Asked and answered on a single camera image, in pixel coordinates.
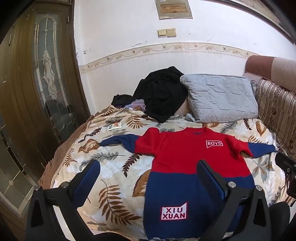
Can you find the striped floral back cushion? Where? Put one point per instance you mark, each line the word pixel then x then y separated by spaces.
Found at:
pixel 277 111

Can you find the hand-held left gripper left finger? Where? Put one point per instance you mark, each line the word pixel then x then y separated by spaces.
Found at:
pixel 89 177

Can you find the brown wooden glass wardrobe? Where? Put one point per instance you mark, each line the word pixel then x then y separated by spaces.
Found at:
pixel 23 92

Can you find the red and blue sweater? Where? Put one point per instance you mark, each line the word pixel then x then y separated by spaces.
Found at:
pixel 185 157

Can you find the small printed card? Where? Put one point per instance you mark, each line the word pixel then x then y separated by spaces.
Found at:
pixel 114 126

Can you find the purple cloth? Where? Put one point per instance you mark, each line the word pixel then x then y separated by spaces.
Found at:
pixel 136 104

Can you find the framed wall plaque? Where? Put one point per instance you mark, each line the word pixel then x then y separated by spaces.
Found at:
pixel 173 9

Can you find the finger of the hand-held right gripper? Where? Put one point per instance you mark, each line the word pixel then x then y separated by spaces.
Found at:
pixel 285 162

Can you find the small dark cloth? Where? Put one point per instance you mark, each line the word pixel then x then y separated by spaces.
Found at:
pixel 120 100

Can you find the leaf print blanket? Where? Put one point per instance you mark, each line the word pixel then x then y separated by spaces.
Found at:
pixel 111 166

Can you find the brown and pink headboard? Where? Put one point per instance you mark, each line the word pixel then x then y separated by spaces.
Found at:
pixel 261 67

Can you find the beige wall switch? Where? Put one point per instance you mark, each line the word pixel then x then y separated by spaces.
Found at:
pixel 171 32
pixel 161 33

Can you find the pale pink pillow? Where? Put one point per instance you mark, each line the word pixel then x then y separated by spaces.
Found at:
pixel 183 107

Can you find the black clothes pile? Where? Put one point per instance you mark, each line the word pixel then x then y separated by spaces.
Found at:
pixel 159 97

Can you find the brown fringed bedspread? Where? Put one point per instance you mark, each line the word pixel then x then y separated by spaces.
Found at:
pixel 57 160

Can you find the grey quilted pillow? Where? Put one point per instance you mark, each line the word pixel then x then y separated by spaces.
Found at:
pixel 219 97

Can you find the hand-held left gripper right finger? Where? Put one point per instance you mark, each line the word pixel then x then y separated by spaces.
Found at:
pixel 209 180

